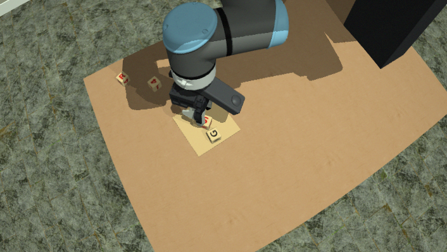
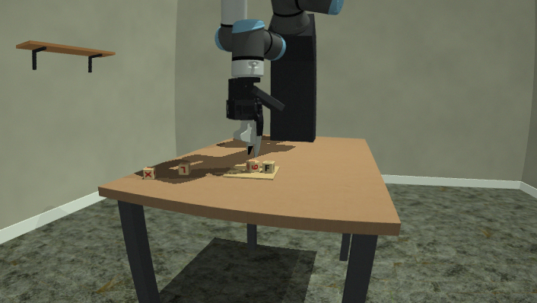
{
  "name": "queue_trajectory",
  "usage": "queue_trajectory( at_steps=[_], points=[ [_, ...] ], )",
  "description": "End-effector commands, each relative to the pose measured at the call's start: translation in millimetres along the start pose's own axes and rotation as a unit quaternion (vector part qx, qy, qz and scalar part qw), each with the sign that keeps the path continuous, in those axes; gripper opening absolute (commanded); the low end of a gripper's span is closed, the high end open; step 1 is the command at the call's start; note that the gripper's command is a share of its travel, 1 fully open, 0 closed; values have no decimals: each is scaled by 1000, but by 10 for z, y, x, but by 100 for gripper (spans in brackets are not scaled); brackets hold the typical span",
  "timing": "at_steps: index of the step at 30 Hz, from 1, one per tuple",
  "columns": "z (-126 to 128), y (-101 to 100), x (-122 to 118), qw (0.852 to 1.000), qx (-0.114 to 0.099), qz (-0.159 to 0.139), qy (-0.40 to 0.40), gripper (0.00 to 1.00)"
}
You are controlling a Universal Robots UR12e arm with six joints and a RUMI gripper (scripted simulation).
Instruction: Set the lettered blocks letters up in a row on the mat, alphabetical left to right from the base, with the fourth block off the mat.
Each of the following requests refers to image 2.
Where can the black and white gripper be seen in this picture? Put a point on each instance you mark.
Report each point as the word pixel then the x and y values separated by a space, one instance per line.
pixel 246 107

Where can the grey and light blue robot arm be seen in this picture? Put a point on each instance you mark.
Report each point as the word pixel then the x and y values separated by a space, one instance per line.
pixel 250 43

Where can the pale yellow mat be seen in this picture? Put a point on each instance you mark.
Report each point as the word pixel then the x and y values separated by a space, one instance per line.
pixel 239 171

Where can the cream block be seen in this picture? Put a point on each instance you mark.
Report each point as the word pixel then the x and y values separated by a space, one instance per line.
pixel 184 168
pixel 252 166
pixel 149 173
pixel 268 167

